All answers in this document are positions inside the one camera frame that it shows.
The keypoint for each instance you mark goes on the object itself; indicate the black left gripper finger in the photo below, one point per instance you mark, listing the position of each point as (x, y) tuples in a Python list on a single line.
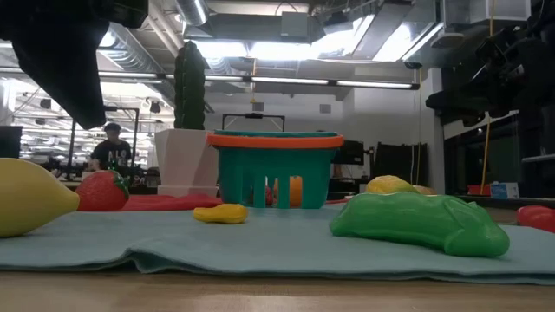
[(73, 82)]

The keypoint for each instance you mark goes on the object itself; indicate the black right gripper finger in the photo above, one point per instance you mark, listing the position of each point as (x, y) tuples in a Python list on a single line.
[(459, 100), (474, 119)]

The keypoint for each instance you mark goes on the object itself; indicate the tan toy bread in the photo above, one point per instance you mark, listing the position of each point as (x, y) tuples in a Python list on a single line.
[(427, 190)]

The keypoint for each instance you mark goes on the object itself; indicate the yellow toy corn cob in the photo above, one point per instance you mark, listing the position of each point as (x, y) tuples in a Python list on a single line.
[(388, 185)]

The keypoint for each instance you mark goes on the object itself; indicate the red toy strawberry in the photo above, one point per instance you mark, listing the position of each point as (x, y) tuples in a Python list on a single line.
[(99, 190)]

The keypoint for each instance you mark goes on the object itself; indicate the small red toy pepper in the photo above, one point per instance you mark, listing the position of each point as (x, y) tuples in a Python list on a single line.
[(537, 216)]

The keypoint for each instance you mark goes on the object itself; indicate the yellow toy lemon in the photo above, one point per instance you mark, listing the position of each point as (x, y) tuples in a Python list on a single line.
[(30, 199)]

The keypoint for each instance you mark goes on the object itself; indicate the toy orange with leaf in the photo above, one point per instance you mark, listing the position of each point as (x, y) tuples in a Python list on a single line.
[(295, 190)]

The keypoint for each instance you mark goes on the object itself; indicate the red toy raspberry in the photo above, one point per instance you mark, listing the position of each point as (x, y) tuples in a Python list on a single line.
[(269, 196)]

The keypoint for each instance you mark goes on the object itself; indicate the red bin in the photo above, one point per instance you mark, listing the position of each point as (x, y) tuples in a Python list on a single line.
[(478, 190)]

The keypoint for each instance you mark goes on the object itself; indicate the blue and white box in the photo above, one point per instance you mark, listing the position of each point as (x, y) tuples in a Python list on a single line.
[(505, 190)]

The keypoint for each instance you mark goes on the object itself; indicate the person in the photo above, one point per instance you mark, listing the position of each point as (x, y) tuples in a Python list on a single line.
[(110, 151)]

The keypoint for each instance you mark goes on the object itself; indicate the dark monitor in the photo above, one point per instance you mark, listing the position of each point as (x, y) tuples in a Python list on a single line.
[(11, 141)]

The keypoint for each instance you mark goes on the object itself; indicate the black panel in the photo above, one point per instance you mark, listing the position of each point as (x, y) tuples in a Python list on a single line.
[(399, 164)]

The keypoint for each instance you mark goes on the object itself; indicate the tall green cactus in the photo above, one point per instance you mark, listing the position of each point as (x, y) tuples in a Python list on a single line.
[(189, 86)]

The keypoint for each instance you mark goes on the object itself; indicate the green toy cucumber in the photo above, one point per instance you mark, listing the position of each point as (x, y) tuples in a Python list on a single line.
[(412, 221)]

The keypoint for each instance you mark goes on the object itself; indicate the black monitor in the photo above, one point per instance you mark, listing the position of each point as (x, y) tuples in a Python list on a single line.
[(349, 152)]

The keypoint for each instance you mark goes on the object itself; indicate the white angular planter pot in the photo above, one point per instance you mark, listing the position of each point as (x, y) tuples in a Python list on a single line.
[(186, 160)]

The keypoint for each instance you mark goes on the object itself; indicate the red cloth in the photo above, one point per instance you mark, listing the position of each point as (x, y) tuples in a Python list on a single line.
[(173, 202)]

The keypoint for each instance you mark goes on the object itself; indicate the white planter saucer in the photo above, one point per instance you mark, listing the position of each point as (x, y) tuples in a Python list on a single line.
[(186, 191)]

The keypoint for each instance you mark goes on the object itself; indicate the long ceiling light bar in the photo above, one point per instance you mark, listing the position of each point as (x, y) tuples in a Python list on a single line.
[(286, 80)]

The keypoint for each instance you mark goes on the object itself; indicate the small yellow toy banana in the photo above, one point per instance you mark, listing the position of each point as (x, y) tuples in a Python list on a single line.
[(221, 213)]

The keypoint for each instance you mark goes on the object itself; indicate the light blue cloth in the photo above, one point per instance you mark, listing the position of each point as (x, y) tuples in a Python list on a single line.
[(260, 242)]

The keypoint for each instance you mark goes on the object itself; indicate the black tall rig frame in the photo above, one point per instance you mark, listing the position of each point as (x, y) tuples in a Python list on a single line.
[(135, 130)]

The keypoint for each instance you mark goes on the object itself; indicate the silver ventilation duct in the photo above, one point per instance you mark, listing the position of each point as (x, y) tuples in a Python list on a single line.
[(191, 11)]

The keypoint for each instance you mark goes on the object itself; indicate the black rig crossbar frame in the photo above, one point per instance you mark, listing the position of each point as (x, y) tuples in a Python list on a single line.
[(253, 115)]

